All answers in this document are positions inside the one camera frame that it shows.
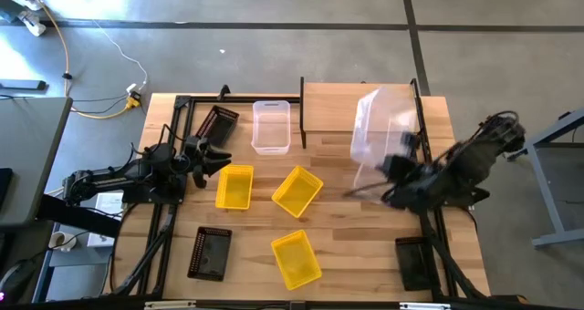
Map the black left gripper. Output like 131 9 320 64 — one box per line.
181 135 234 190

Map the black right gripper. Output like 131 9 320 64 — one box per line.
342 130 422 199

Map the yellow slotted plastic basket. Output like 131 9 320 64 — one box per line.
214 164 255 211
270 229 323 292
271 165 325 219

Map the black slotted plastic basket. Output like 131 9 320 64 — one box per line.
394 235 434 293
186 226 234 283
194 105 240 148

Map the white box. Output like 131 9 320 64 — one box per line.
86 191 125 248

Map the black desk crossbar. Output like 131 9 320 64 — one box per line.
36 193 122 238

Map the white mug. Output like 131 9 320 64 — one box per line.
47 230 78 253

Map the grey desk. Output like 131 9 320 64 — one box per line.
0 96 74 229

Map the black computer mouse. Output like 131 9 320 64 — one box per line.
0 259 37 303

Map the person's leg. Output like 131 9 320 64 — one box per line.
0 0 24 23

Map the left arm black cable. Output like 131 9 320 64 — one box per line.
129 123 184 161

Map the black aluminium table frame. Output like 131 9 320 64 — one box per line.
103 93 492 310

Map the silver bracket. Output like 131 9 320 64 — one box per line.
144 300 197 310
399 302 452 310

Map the white cable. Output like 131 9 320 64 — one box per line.
90 20 150 92

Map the grey metal table frame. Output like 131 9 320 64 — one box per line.
501 108 584 250

